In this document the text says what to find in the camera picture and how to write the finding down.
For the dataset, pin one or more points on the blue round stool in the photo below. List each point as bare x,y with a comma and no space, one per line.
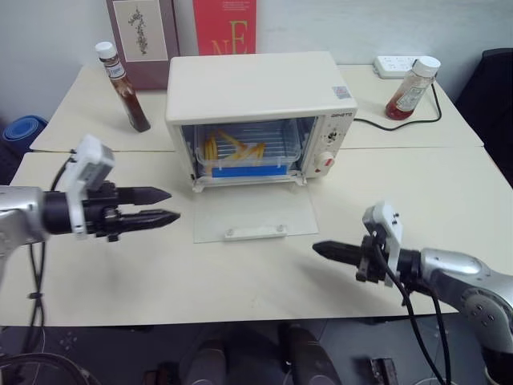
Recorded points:
24,128

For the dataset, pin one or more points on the yellow french fries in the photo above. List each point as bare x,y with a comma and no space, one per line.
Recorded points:
236,150

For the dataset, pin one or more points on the clear plastic food container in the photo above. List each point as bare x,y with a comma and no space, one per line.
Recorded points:
280,152

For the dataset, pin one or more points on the maroon box with plant print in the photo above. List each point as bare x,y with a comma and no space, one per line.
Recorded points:
140,44

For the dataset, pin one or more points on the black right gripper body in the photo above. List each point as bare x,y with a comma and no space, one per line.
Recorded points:
370,264

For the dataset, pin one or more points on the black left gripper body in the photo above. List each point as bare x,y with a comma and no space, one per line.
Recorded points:
98,212

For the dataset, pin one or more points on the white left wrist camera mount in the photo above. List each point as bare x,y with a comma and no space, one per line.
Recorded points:
86,160

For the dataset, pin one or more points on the black chair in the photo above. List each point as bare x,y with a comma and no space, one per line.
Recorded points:
489,108

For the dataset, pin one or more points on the cream white toaster oven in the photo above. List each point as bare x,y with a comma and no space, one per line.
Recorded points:
256,88

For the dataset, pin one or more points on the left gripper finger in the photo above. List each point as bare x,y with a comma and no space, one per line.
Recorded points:
144,195
148,220

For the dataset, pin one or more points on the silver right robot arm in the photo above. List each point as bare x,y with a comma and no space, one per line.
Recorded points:
461,272

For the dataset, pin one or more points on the dark rounded shape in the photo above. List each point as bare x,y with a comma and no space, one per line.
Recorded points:
308,357

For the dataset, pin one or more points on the white power strip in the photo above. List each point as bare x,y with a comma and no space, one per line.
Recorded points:
394,64

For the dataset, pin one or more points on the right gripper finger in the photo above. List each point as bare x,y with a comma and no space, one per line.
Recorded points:
344,247
346,258

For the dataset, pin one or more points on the white red oven knob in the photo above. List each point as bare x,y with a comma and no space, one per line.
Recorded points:
325,163

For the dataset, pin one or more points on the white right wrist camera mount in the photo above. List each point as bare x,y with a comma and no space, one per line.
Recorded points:
386,218

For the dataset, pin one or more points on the small brown ribbed block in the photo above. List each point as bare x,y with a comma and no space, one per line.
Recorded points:
380,371

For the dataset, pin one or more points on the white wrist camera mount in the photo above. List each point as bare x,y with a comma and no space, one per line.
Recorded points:
386,218
86,160

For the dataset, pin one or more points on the red sauce bottle white cap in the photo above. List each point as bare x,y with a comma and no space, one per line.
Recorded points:
406,94

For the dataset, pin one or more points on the brown sauce bottle white cap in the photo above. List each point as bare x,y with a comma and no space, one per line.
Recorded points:
127,98

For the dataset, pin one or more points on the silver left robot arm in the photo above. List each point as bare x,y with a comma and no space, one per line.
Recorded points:
20,212

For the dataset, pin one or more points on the red book with gold letters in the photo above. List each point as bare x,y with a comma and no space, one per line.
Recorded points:
226,28

